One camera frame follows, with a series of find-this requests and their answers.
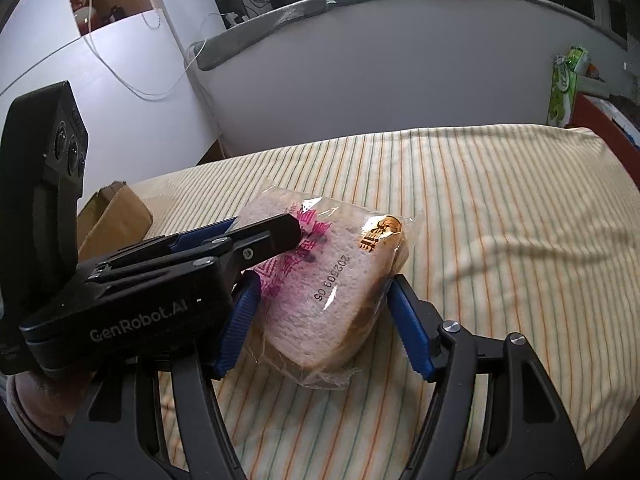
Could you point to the white charger plug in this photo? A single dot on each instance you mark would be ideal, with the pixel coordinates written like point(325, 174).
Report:
point(232, 17)

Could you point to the green plastic packet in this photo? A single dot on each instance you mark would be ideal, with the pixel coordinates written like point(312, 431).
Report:
point(565, 90)

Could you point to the red box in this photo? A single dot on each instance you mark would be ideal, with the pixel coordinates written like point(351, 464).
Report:
point(600, 120)

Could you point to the person's left hand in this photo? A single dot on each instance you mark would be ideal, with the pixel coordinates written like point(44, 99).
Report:
point(45, 400)

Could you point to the cardboard box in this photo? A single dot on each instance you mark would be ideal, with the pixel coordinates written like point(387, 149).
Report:
point(117, 220)

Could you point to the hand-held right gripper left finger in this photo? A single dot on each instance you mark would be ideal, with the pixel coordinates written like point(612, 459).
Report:
point(240, 320)

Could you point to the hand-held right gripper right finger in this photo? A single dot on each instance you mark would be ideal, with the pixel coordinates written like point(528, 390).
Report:
point(410, 325)

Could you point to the sandwich bread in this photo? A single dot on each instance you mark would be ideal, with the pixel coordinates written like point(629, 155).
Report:
point(340, 285)

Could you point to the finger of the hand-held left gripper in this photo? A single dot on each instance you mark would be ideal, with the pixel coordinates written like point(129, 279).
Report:
point(272, 237)
point(210, 235)

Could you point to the white cabinet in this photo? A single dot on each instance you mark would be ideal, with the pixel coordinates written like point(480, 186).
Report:
point(150, 125)

